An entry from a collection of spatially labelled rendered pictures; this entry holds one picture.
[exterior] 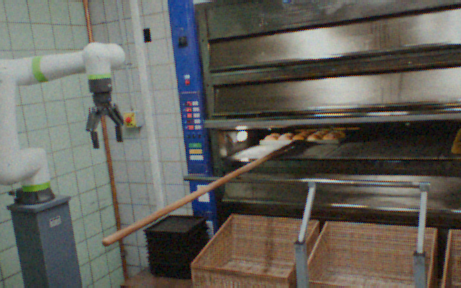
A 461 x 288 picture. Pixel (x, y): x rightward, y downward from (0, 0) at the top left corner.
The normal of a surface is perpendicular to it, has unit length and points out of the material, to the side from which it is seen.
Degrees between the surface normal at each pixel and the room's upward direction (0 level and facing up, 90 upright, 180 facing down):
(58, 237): 90
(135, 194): 90
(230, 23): 90
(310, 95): 70
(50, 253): 90
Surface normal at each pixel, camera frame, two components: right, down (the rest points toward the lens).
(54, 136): 0.87, -0.01
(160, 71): -0.48, 0.19
